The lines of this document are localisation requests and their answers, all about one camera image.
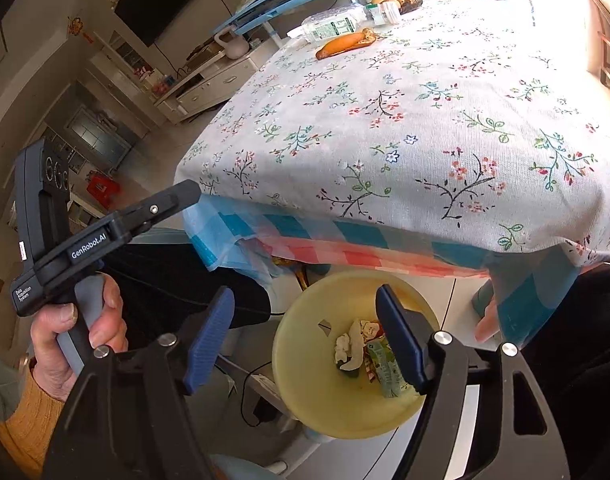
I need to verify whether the red white snack wrapper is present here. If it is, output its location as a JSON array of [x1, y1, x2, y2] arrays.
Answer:
[[359, 320, 384, 382]]

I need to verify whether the green plush toy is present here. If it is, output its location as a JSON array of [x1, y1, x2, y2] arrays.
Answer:
[[367, 336, 416, 398]]

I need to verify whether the white tissue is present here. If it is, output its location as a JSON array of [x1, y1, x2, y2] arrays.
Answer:
[[334, 318, 363, 377]]

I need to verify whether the orange knit sleeve forearm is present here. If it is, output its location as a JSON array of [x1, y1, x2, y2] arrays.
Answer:
[[0, 368, 64, 479]]

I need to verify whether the yellow plastic trash bin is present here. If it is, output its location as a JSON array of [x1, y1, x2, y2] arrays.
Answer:
[[271, 270, 439, 439]]

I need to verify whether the person's left hand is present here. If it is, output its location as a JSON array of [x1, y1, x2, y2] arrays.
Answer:
[[30, 273, 128, 402]]

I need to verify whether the red object on floor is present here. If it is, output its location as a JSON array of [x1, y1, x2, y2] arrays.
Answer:
[[86, 170, 122, 209]]

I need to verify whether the white TV cabinet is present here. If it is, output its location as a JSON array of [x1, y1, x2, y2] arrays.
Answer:
[[154, 40, 278, 124]]

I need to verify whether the pink kettlebell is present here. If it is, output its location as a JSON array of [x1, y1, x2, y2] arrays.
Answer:
[[214, 25, 250, 60]]

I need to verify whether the floral white tablecloth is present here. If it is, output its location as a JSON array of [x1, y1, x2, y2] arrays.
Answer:
[[176, 1, 610, 266]]

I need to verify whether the orange peel under carton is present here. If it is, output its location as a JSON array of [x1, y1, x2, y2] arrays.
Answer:
[[316, 28, 380, 60]]

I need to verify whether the clear plastic water bottle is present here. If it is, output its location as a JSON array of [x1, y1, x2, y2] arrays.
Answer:
[[288, 0, 401, 44]]

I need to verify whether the dark fruit plate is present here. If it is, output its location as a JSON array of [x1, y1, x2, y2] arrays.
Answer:
[[390, 0, 424, 14]]

